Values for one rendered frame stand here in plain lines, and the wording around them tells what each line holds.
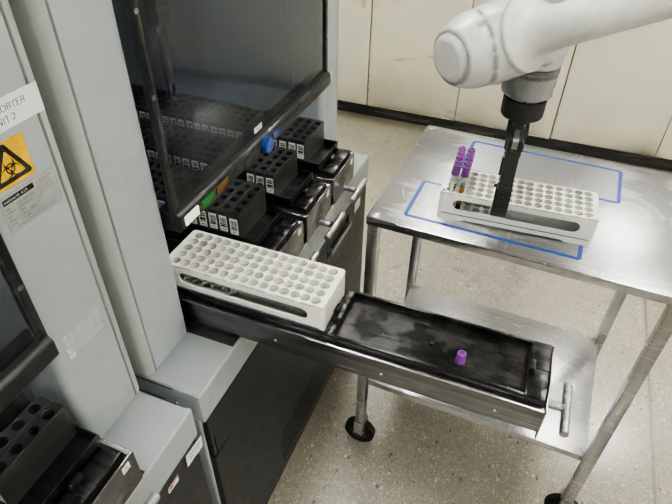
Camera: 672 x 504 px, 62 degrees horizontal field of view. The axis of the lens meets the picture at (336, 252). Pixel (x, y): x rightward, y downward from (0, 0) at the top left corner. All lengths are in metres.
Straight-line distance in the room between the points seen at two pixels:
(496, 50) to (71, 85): 0.54
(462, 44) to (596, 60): 2.27
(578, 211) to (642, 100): 2.03
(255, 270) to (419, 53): 2.36
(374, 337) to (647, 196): 0.73
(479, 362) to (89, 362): 0.57
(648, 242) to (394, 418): 0.93
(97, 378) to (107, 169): 0.30
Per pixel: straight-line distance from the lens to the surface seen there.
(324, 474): 1.69
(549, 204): 1.16
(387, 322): 0.94
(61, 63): 0.69
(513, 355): 0.94
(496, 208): 1.12
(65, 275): 0.75
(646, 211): 1.33
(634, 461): 1.93
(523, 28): 0.84
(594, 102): 3.14
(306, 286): 0.91
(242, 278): 0.94
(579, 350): 1.74
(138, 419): 0.95
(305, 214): 1.17
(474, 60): 0.83
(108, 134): 0.75
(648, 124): 3.20
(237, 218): 1.05
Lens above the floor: 1.49
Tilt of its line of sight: 39 degrees down
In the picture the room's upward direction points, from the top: 1 degrees clockwise
